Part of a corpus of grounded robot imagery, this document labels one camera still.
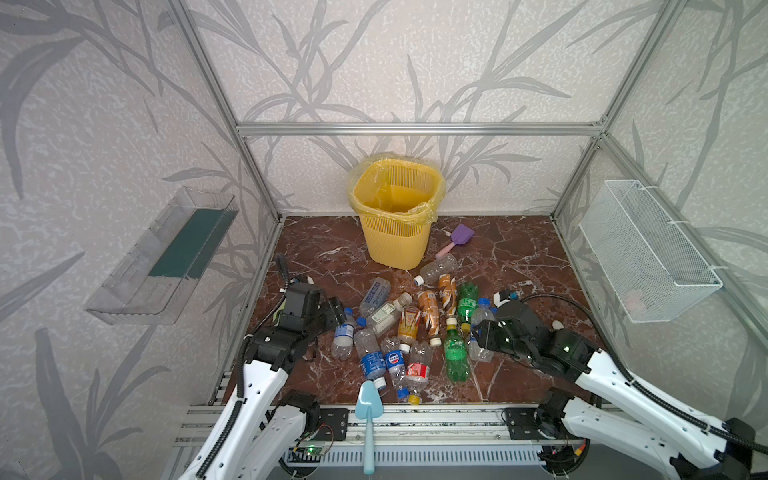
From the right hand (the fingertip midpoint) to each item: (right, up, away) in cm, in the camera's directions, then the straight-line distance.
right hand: (476, 323), depth 77 cm
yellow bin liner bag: (-21, +40, +27) cm, 53 cm away
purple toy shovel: (+3, +24, +38) cm, 45 cm away
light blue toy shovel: (-28, -22, 0) cm, 35 cm away
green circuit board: (-40, -28, -7) cm, 50 cm away
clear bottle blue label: (-27, -11, +2) cm, 29 cm away
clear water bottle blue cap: (-36, -6, +7) cm, 38 cm away
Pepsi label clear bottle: (-21, -11, +2) cm, 24 cm away
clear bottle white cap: (-5, +13, +23) cm, 27 cm away
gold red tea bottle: (-18, -3, +8) cm, 19 cm away
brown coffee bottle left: (-11, +1, +12) cm, 16 cm away
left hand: (-36, +6, 0) cm, 36 cm away
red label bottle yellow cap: (-15, -12, 0) cm, 20 cm away
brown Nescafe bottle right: (-5, +7, +17) cm, 19 cm away
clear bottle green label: (-24, 0, +10) cm, 26 cm away
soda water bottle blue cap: (-28, +4, +14) cm, 32 cm away
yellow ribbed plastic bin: (-21, +20, +15) cm, 33 cm away
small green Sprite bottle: (+1, +2, +12) cm, 12 cm away
